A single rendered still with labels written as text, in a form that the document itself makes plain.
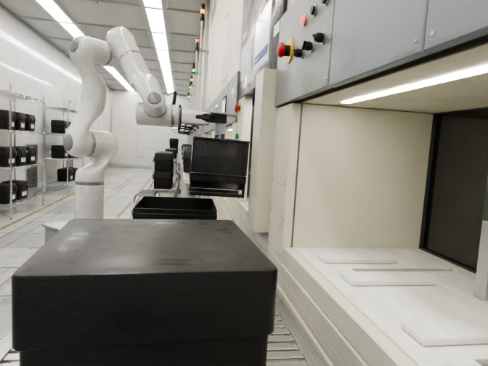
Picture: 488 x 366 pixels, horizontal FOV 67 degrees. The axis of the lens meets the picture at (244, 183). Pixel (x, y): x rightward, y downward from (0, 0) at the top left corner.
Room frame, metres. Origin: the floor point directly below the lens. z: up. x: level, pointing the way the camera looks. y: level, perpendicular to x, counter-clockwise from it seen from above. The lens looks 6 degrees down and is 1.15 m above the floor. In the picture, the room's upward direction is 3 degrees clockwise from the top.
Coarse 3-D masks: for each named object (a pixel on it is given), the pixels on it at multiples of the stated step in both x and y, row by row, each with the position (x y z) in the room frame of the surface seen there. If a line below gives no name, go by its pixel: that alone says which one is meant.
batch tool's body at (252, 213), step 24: (264, 0) 1.50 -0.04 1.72; (240, 48) 2.07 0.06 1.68; (264, 72) 1.20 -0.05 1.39; (240, 96) 1.97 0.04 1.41; (264, 96) 1.20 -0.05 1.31; (240, 120) 1.97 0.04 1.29; (264, 120) 1.20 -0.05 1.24; (264, 144) 1.20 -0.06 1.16; (264, 168) 1.21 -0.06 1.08; (240, 192) 1.88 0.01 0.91; (264, 192) 1.21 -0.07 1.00; (240, 216) 1.76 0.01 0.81; (264, 216) 1.21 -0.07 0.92; (264, 240) 1.25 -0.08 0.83
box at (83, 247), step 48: (48, 240) 0.49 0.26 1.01; (96, 240) 0.50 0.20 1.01; (144, 240) 0.51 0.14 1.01; (192, 240) 0.53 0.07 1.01; (240, 240) 0.54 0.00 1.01; (48, 288) 0.36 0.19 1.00; (96, 288) 0.37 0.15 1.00; (144, 288) 0.38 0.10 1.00; (192, 288) 0.40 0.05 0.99; (240, 288) 0.41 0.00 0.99; (48, 336) 0.36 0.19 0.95; (96, 336) 0.37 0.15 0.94; (144, 336) 0.38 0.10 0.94; (192, 336) 0.40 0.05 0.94; (240, 336) 0.41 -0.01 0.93
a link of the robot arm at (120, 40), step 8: (112, 32) 1.49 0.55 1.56; (120, 32) 1.48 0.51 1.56; (128, 32) 1.50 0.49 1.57; (112, 40) 1.49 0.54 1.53; (120, 40) 1.47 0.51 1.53; (128, 40) 1.47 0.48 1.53; (112, 48) 1.51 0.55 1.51; (120, 48) 1.46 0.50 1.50; (128, 48) 1.46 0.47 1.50; (136, 48) 1.48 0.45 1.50; (112, 56) 1.62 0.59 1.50; (120, 56) 1.46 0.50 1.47; (112, 64) 1.64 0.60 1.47; (120, 64) 1.65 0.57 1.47
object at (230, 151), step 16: (224, 128) 1.44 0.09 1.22; (192, 144) 1.39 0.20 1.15; (208, 144) 1.34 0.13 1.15; (224, 144) 1.35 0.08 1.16; (240, 144) 1.36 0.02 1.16; (192, 160) 1.33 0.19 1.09; (208, 160) 1.34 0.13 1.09; (224, 160) 1.35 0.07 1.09; (240, 160) 1.36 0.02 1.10; (192, 176) 1.33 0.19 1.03; (208, 176) 1.34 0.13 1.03; (224, 176) 1.35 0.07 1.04; (240, 176) 1.36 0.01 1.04; (192, 192) 1.38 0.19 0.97; (208, 192) 1.39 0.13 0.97; (224, 192) 1.50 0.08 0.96
